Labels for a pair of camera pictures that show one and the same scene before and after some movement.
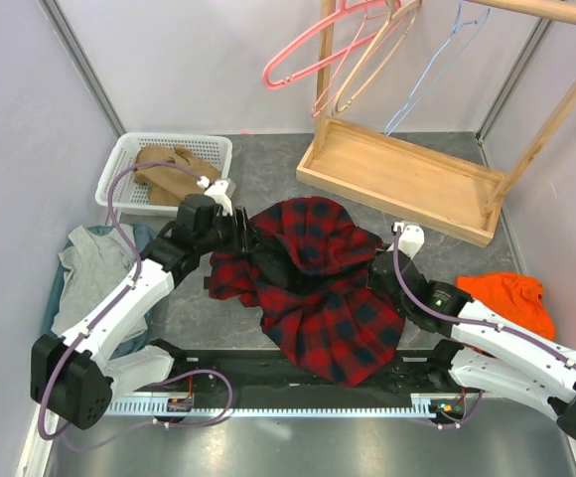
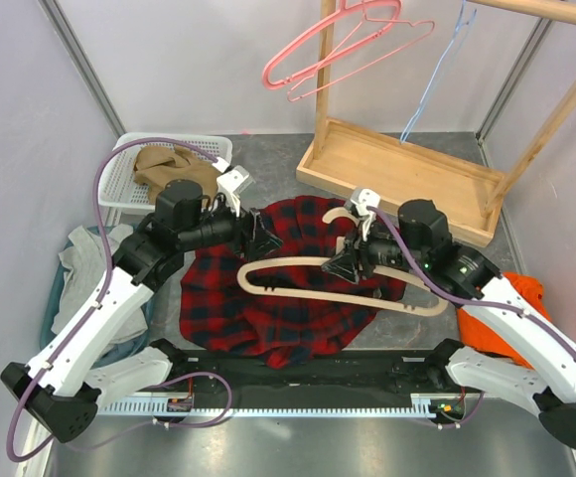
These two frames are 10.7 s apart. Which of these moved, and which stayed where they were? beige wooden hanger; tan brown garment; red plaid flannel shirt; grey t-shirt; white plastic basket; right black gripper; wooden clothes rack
Moved: beige wooden hanger; right black gripper; red plaid flannel shirt
Stayed: grey t-shirt; tan brown garment; wooden clothes rack; white plastic basket
